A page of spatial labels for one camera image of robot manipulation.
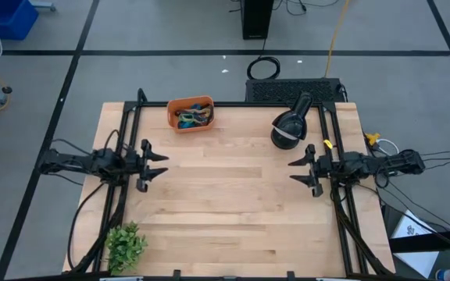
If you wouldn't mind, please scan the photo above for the small green potted plant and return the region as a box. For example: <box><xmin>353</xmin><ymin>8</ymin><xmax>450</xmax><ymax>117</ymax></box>
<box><xmin>105</xmin><ymin>221</ymin><xmax>148</xmax><ymax>276</ymax></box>

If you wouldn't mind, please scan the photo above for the white paper box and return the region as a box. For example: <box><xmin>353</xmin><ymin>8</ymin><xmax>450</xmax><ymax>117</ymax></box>
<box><xmin>389</xmin><ymin>209</ymin><xmax>441</xmax><ymax>279</ymax></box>

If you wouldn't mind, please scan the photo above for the orange plastic bin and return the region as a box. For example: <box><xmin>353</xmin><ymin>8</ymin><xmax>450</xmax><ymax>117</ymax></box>
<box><xmin>166</xmin><ymin>95</ymin><xmax>216</xmax><ymax>134</ymax></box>

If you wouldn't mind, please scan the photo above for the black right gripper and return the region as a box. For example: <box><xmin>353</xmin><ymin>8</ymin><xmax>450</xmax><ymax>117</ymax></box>
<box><xmin>287</xmin><ymin>143</ymin><xmax>344</xmax><ymax>198</ymax></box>

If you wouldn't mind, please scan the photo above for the black arm base cable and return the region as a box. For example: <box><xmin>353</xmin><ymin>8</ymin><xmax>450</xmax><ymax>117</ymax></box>
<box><xmin>66</xmin><ymin>181</ymin><xmax>107</xmax><ymax>270</ymax></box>

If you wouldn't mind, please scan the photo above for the black beam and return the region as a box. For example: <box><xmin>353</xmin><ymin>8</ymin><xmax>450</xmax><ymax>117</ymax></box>
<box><xmin>387</xmin><ymin>227</ymin><xmax>450</xmax><ymax>254</ymax></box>

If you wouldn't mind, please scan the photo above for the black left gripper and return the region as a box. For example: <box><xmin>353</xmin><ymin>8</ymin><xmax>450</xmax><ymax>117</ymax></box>
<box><xmin>124</xmin><ymin>138</ymin><xmax>170</xmax><ymax>194</ymax></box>

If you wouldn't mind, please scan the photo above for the coiled black cable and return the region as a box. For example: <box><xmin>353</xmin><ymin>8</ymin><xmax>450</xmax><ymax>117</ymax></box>
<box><xmin>247</xmin><ymin>38</ymin><xmax>282</xmax><ymax>80</ymax></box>

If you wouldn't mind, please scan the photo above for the grey metal leg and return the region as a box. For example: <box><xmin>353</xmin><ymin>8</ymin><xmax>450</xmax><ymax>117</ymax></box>
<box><xmin>28</xmin><ymin>0</ymin><xmax>57</xmax><ymax>12</ymax></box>

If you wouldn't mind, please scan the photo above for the black ventilated case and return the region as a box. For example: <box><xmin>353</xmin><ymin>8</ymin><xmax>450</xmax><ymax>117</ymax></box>
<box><xmin>245</xmin><ymin>77</ymin><xmax>346</xmax><ymax>104</ymax></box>

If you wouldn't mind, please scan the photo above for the yellow plug connector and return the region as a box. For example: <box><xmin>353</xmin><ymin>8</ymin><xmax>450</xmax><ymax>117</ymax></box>
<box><xmin>365</xmin><ymin>132</ymin><xmax>381</xmax><ymax>148</ymax></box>

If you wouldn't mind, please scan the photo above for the blue plastic bin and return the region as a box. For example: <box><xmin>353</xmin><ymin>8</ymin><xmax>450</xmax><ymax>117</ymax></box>
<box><xmin>0</xmin><ymin>0</ymin><xmax>39</xmax><ymax>41</ymax></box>

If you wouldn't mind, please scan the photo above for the black computer tower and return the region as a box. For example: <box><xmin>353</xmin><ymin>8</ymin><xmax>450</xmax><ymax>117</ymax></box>
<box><xmin>240</xmin><ymin>0</ymin><xmax>275</xmax><ymax>41</ymax></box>

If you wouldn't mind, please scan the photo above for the white cable loop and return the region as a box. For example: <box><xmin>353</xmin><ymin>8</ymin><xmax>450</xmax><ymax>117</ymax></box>
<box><xmin>375</xmin><ymin>138</ymin><xmax>400</xmax><ymax>157</ymax></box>

